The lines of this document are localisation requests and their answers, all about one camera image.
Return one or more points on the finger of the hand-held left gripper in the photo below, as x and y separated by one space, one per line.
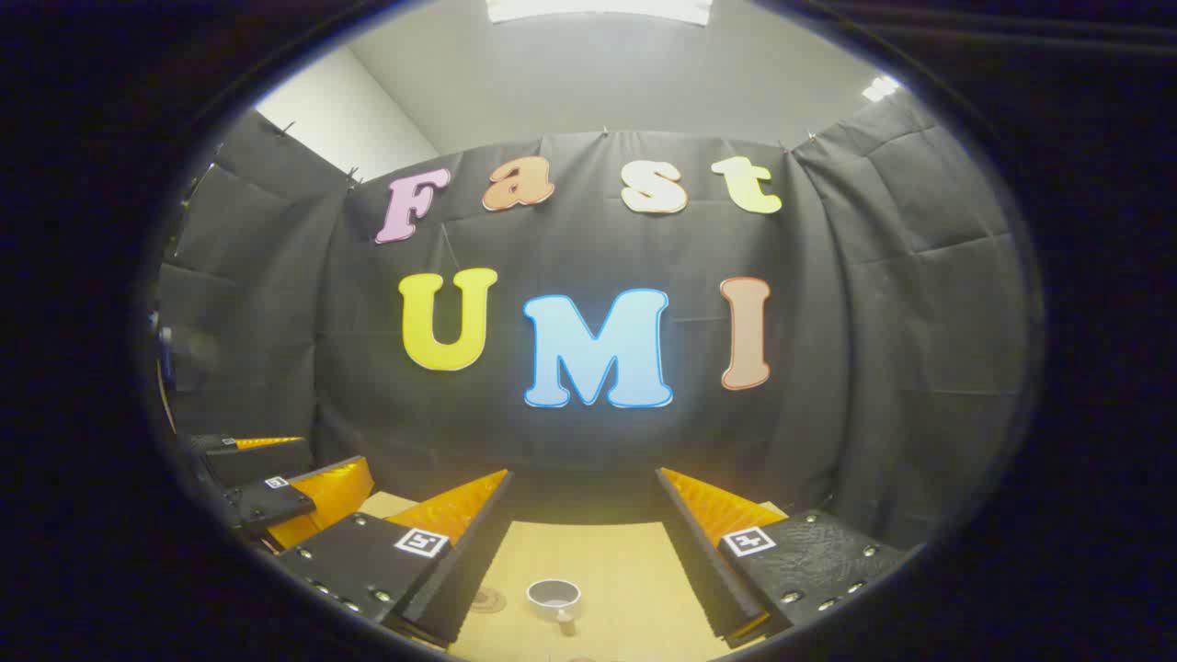
267 504
257 458

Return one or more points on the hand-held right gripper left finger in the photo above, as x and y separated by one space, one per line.
460 575

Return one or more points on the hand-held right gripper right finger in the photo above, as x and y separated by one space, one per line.
703 570

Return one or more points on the round wooden coaster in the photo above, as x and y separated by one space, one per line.
487 602

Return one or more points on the light wooden desktop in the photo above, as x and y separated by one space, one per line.
625 570

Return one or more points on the black backdrop cloth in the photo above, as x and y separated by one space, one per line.
828 322

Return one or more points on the ceiling light panel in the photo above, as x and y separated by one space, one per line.
598 9
880 88

